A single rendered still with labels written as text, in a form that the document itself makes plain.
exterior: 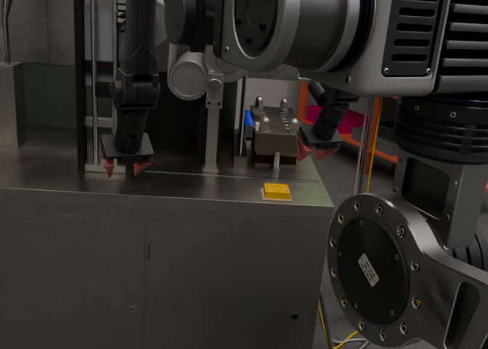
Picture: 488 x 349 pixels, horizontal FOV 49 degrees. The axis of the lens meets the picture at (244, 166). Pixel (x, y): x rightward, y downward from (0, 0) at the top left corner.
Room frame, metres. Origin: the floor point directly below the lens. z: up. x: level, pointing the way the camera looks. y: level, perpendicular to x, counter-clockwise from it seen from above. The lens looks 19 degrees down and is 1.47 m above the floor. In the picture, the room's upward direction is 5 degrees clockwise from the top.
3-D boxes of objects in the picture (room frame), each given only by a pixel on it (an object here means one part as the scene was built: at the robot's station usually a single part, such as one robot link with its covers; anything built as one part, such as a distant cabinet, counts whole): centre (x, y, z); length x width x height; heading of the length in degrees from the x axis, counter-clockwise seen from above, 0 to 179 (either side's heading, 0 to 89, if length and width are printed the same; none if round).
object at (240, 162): (1.80, 0.02, 0.92); 0.28 x 0.04 x 0.04; 3
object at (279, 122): (1.85, -0.10, 1.00); 0.40 x 0.16 x 0.06; 3
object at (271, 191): (1.45, -0.10, 0.91); 0.07 x 0.07 x 0.02; 3
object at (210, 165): (1.63, 0.11, 1.05); 0.06 x 0.05 x 0.31; 3
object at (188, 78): (1.79, 0.20, 1.18); 0.26 x 0.12 x 0.12; 3
